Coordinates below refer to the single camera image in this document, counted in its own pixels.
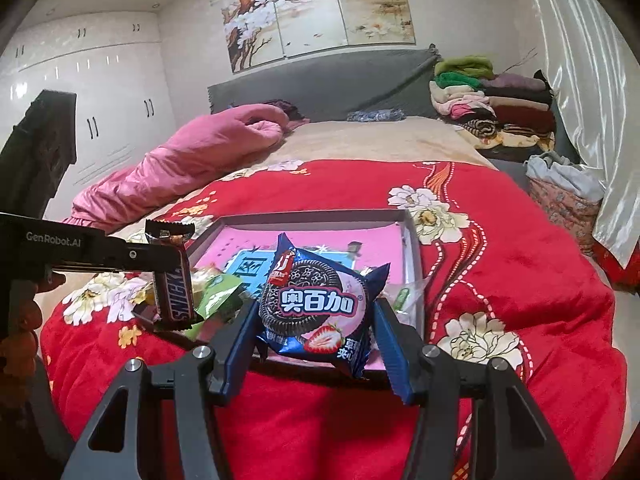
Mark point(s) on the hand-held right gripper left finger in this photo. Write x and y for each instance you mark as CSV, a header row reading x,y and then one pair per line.
x,y
240,355

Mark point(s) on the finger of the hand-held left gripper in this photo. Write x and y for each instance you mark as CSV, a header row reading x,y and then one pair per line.
x,y
145,255

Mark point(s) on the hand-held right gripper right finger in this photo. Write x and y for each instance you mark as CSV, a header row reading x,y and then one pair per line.
x,y
395,355

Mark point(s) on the brown chocolate bar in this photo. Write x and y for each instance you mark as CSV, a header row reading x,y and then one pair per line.
x,y
175,290

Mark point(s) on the clear pastry packet green label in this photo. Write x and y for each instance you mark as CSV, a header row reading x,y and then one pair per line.
x,y
405,297

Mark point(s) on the green and white snack packet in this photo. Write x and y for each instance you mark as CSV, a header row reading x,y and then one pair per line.
x,y
220,295

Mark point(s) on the blue cookie packet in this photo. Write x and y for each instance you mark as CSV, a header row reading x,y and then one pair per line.
x,y
320,305

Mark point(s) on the grey cardboard box tray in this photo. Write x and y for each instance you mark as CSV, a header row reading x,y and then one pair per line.
x,y
300,219

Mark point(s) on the person's left hand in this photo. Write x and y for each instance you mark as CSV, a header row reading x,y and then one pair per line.
x,y
50,283

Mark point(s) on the pink quilt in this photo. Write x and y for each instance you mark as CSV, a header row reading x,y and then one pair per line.
x,y
175,170

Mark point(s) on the dark wooden furniture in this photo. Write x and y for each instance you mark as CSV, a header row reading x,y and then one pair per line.
x,y
40,150

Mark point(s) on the pink book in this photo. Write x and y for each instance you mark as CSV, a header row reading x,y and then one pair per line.
x,y
240,242

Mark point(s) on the red floral blanket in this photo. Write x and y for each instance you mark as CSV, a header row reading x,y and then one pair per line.
x,y
525,285

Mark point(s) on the white wardrobe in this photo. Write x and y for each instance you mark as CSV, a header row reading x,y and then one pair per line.
x,y
115,90

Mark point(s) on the dark purple cloth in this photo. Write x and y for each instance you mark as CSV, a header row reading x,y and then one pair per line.
x,y
287,107

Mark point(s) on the floral fabric basket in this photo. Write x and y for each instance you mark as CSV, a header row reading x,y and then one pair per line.
x,y
560,205

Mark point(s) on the grey patterned cloth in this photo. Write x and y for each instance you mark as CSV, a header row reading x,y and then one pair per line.
x,y
375,115

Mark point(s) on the red cloth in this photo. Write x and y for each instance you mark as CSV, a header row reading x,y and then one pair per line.
x,y
620,270

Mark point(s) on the light blue clothes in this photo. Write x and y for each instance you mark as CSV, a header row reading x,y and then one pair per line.
x,y
565,172

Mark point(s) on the grey headboard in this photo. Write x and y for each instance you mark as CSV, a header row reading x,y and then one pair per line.
x,y
325,80

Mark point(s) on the stack of folded clothes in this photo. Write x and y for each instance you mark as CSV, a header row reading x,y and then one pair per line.
x,y
510,105

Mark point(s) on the white satin curtain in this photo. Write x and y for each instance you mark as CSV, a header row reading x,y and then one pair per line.
x,y
590,85

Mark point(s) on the floral wall painting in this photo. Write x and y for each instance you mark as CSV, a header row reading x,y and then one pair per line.
x,y
310,15

